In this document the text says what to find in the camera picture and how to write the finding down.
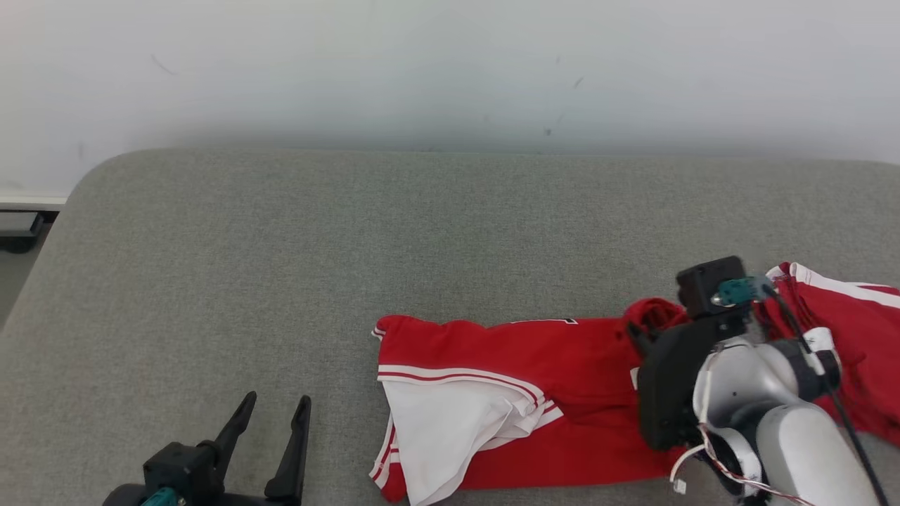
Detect right black cable teal plug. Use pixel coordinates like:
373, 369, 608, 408
710, 275, 894, 506

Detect black low floor stand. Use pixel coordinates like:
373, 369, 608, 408
0, 211, 58, 254

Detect red white sleeved t-shirt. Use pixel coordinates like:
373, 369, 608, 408
369, 297, 697, 506

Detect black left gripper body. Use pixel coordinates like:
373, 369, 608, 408
197, 491, 304, 506

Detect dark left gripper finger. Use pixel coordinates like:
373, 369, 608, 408
210, 391, 258, 484
264, 395, 312, 502

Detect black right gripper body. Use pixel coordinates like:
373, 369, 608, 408
635, 315, 752, 453

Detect white wall baseboard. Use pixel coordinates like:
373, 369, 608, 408
0, 193, 69, 212

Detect thin red white right wires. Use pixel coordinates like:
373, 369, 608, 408
668, 422, 820, 506

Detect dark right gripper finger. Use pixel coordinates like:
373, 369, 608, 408
626, 321, 660, 359

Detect red white striped shorts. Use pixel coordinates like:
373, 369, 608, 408
756, 261, 900, 448

